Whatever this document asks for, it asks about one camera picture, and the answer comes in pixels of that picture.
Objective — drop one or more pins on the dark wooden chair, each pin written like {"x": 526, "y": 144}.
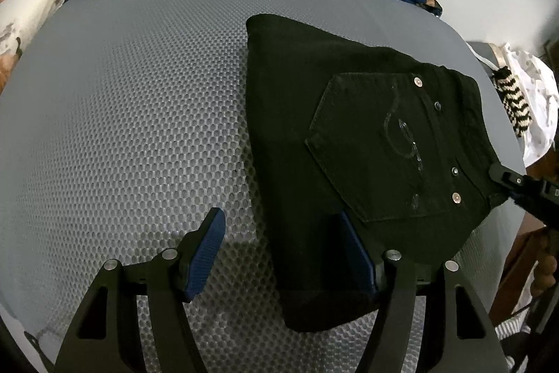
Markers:
{"x": 543, "y": 268}

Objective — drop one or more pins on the black white zigzag knit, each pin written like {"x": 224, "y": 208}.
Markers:
{"x": 513, "y": 102}

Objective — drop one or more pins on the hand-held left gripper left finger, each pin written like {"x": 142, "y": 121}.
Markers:
{"x": 205, "y": 263}

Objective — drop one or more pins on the white dotted cloth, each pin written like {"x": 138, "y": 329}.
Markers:
{"x": 541, "y": 93}

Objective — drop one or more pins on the black pants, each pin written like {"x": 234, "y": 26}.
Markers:
{"x": 305, "y": 115}

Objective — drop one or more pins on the striped cloth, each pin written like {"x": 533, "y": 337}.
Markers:
{"x": 513, "y": 329}

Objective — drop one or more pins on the grey mesh mattress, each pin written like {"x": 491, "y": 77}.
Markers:
{"x": 131, "y": 115}

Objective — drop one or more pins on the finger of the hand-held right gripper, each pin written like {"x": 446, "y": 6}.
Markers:
{"x": 506, "y": 180}

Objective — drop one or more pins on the grey cloth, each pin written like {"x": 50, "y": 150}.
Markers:
{"x": 480, "y": 52}

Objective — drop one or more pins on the white orange floral pillow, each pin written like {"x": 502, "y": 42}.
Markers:
{"x": 26, "y": 10}

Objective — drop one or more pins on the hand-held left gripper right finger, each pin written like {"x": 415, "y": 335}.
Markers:
{"x": 360, "y": 259}

